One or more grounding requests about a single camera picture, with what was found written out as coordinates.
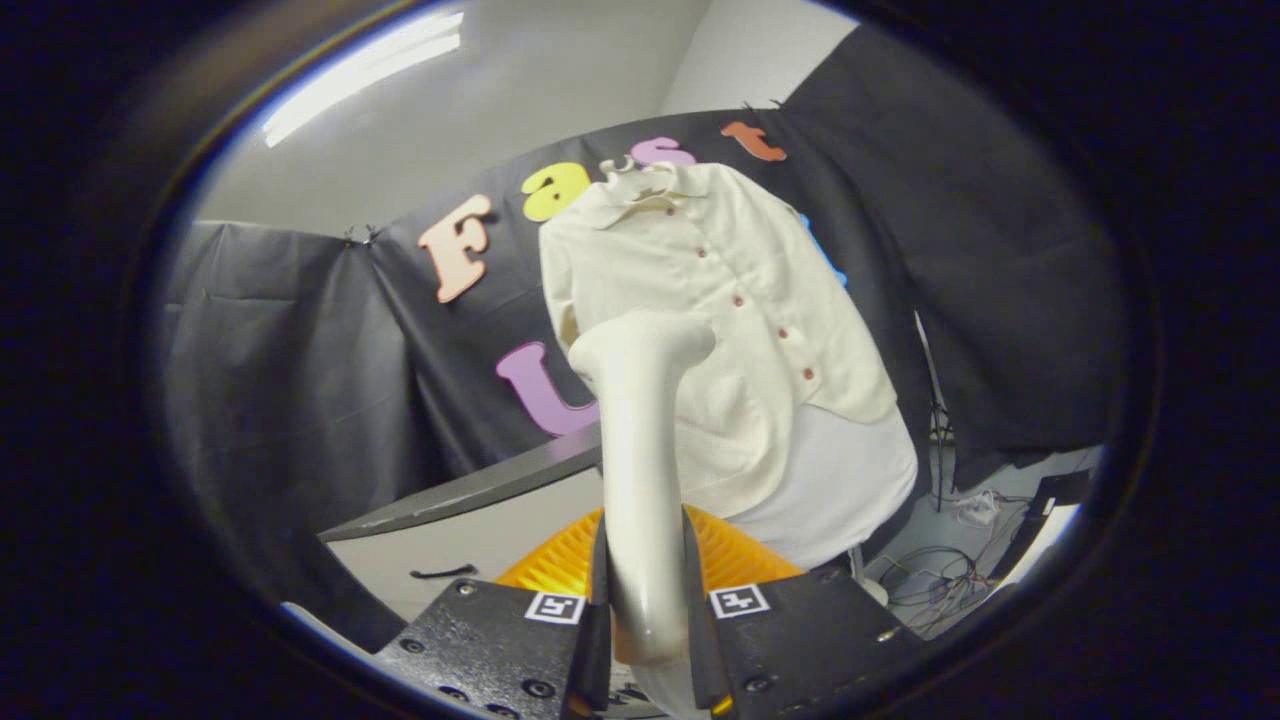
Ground cream garment steamer head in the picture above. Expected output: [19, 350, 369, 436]
[567, 310, 717, 666]

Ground grey top white cabinet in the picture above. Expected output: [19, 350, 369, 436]
[318, 420, 611, 626]

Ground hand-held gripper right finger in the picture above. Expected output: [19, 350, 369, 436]
[680, 508, 926, 717]

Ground cream button-up shirt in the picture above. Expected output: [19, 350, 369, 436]
[538, 160, 898, 519]

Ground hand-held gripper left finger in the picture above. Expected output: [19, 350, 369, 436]
[375, 508, 611, 720]

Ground ceiling light panel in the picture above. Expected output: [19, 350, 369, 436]
[262, 10, 466, 149]

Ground white padded ironing board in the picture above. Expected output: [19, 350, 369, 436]
[720, 400, 919, 571]

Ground tangled floor cables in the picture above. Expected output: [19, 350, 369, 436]
[865, 485, 1041, 641]

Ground black flat floor object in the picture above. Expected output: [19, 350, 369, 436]
[990, 470, 1093, 581]

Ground black backdrop cloth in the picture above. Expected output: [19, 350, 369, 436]
[160, 25, 1126, 651]

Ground thin metal stand pole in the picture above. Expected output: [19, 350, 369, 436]
[915, 315, 953, 511]

